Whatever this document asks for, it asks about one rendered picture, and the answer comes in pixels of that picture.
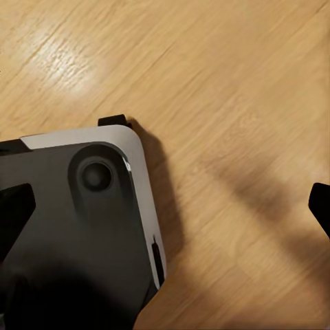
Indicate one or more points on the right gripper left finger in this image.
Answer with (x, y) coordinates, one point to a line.
(17, 205)

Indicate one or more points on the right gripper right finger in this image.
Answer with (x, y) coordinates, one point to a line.
(319, 204)

